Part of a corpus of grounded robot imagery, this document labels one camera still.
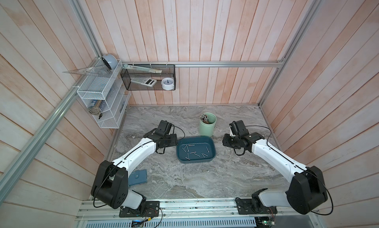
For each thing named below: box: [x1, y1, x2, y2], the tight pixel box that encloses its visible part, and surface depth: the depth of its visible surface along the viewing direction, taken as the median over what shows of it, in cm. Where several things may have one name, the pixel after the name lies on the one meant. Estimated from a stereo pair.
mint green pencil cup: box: [199, 112, 218, 138], surface depth 97 cm
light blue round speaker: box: [101, 53, 118, 71], surface depth 85 cm
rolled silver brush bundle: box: [88, 99, 103, 116], surface depth 78 cm
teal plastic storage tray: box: [176, 136, 217, 164], surface depth 95 cm
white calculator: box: [130, 77, 157, 87], surface depth 100 cm
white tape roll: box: [160, 77, 175, 91], surface depth 97 cm
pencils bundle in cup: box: [199, 113, 210, 124], surface depth 92 cm
